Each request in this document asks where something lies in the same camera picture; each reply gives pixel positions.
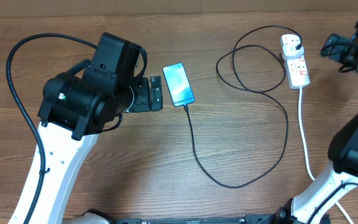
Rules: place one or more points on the blue screen Galaxy smartphone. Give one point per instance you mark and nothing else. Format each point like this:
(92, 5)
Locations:
(178, 85)

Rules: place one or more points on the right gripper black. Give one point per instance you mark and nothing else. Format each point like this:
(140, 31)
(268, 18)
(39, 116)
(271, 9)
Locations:
(338, 43)

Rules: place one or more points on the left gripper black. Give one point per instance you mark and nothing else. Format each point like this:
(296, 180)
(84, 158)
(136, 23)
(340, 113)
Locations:
(144, 102)

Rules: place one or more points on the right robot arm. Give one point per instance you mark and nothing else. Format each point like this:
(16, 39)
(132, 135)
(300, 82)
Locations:
(340, 175)

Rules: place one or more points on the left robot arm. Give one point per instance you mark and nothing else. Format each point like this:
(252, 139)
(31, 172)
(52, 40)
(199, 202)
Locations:
(74, 111)

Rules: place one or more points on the white charger plug adapter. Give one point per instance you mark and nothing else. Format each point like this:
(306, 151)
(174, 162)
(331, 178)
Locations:
(289, 51)

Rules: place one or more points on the white power strip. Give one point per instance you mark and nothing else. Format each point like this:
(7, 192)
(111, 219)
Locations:
(296, 69)

